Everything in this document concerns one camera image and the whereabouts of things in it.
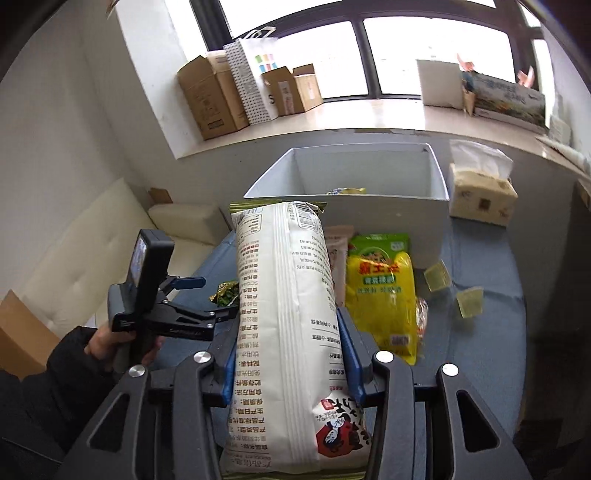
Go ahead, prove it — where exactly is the open cardboard box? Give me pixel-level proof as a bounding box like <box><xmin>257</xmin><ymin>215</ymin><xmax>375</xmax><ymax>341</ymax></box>
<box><xmin>261</xmin><ymin>66</ymin><xmax>308</xmax><ymax>116</ymax></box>

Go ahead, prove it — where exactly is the clear jelly cup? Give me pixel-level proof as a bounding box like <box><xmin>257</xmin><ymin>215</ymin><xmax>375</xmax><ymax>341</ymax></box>
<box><xmin>456</xmin><ymin>286</ymin><xmax>485</xmax><ymax>319</ymax></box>
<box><xmin>424</xmin><ymin>260</ymin><xmax>451</xmax><ymax>292</ymax></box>

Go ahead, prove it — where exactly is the printed landscape box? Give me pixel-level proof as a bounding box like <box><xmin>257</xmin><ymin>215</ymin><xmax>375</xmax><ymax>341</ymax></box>
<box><xmin>473</xmin><ymin>71</ymin><xmax>546</xmax><ymax>127</ymax></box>

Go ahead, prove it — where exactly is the tall brown cardboard box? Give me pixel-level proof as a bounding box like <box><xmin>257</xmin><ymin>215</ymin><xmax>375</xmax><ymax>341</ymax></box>
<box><xmin>178</xmin><ymin>55</ymin><xmax>251</xmax><ymax>140</ymax></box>

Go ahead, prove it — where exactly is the clear wrapped snack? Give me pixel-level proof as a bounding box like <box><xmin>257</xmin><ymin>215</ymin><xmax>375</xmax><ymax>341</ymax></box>
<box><xmin>414</xmin><ymin>296</ymin><xmax>430</xmax><ymax>358</ymax></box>

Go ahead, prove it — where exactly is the beige snack packet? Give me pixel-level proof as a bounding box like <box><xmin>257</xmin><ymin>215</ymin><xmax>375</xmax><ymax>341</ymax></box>
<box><xmin>323</xmin><ymin>225</ymin><xmax>356</xmax><ymax>308</ymax></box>

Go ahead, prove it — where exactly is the white tube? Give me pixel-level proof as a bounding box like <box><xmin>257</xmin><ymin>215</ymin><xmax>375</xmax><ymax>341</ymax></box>
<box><xmin>536</xmin><ymin>135</ymin><xmax>587</xmax><ymax>162</ymax></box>

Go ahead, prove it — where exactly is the yellow green snack packet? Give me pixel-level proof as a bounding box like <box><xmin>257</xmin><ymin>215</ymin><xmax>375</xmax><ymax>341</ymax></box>
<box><xmin>345</xmin><ymin>233</ymin><xmax>428</xmax><ymax>366</ymax></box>

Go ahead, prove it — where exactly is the blue tablecloth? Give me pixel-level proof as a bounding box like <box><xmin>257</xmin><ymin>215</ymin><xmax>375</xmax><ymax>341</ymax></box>
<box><xmin>152</xmin><ymin>217</ymin><xmax>527</xmax><ymax>480</ymax></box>

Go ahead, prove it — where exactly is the person's left hand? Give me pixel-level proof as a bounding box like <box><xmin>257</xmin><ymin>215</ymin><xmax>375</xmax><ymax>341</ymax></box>
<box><xmin>84</xmin><ymin>322</ymin><xmax>118</xmax><ymax>374</ymax></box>

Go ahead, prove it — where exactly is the white polka dot paper bag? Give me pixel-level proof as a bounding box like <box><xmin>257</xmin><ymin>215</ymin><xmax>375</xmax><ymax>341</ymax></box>
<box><xmin>224</xmin><ymin>28</ymin><xmax>280</xmax><ymax>126</ymax></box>

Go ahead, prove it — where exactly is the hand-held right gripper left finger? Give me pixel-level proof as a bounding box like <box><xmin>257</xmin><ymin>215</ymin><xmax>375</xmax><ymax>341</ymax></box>
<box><xmin>53</xmin><ymin>302</ymin><xmax>243</xmax><ymax>480</ymax></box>

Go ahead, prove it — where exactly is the white storage box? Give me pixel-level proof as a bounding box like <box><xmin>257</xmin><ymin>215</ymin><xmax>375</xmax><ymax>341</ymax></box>
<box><xmin>243</xmin><ymin>143</ymin><xmax>451</xmax><ymax>271</ymax></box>

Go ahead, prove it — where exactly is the small cardboard box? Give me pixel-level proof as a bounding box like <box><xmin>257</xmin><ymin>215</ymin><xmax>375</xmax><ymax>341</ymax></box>
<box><xmin>292</xmin><ymin>64</ymin><xmax>324</xmax><ymax>112</ymax></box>

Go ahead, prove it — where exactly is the dark framed window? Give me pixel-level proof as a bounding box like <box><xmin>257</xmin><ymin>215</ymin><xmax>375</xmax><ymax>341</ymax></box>
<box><xmin>189</xmin><ymin>0</ymin><xmax>546</xmax><ymax>100</ymax></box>

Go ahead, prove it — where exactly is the long white snack bag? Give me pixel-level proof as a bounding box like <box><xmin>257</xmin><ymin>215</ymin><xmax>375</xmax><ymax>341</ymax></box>
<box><xmin>219</xmin><ymin>199</ymin><xmax>374</xmax><ymax>476</ymax></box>

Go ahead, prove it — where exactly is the beige tissue pack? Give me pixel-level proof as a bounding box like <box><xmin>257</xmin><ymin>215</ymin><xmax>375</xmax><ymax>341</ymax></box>
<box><xmin>449</xmin><ymin>140</ymin><xmax>519</xmax><ymax>227</ymax></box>

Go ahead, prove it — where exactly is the person's left forearm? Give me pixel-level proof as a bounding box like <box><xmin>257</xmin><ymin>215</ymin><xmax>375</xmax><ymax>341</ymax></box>
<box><xmin>0</xmin><ymin>325</ymin><xmax>116</xmax><ymax>480</ymax></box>

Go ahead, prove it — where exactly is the white lotion bottle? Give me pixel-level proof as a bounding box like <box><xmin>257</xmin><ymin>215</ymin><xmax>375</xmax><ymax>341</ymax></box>
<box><xmin>549</xmin><ymin>113</ymin><xmax>573</xmax><ymax>144</ymax></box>

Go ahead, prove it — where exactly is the white leather sofa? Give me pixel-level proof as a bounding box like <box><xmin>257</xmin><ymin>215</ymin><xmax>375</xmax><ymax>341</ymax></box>
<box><xmin>9</xmin><ymin>178</ymin><xmax>232</xmax><ymax>337</ymax></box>

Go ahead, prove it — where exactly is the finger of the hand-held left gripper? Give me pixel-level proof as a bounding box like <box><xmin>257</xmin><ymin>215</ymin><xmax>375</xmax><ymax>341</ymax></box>
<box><xmin>159</xmin><ymin>274</ymin><xmax>206</xmax><ymax>296</ymax></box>
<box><xmin>134</xmin><ymin>300</ymin><xmax>241</xmax><ymax>342</ymax></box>

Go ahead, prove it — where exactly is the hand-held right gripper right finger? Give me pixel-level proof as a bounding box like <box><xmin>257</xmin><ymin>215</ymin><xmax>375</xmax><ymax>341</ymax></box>
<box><xmin>336</xmin><ymin>307</ymin><xmax>536</xmax><ymax>480</ymax></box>

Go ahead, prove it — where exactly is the dark green snack packet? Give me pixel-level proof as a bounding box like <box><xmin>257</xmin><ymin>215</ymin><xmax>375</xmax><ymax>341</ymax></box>
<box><xmin>210</xmin><ymin>281</ymin><xmax>241</xmax><ymax>308</ymax></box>

